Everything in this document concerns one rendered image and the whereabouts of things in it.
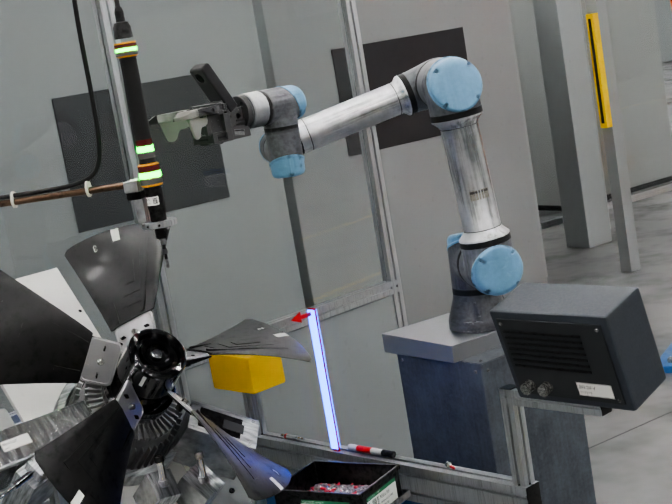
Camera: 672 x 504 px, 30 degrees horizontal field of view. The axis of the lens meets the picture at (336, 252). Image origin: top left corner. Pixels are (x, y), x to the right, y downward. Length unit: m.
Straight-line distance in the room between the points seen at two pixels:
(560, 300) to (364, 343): 1.66
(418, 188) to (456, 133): 3.97
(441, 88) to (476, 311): 0.55
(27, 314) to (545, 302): 0.98
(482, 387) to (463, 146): 0.54
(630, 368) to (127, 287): 1.03
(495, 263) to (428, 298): 4.02
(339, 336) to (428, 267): 3.04
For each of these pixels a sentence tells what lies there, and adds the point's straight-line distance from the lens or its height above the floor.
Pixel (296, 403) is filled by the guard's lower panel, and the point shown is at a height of 0.75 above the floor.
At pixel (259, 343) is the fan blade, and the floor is 1.17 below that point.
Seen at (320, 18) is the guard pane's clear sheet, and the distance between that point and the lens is 3.79.
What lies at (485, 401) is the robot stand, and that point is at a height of 0.91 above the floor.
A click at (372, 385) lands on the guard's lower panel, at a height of 0.71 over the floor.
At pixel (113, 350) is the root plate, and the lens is 2.49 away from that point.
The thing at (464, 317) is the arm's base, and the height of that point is 1.08.
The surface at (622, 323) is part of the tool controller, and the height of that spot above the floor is 1.20.
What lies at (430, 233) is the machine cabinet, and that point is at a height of 0.67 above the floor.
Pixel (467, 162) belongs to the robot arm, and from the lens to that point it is 2.77.
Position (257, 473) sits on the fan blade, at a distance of 2.43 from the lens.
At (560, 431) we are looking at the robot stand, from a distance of 3.03.
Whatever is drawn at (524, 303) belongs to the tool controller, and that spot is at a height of 1.24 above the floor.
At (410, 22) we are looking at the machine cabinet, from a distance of 6.75.
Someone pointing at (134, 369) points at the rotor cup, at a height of 1.21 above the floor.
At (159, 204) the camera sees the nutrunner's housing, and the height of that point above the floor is 1.50.
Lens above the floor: 1.75
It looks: 9 degrees down
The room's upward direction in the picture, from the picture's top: 10 degrees counter-clockwise
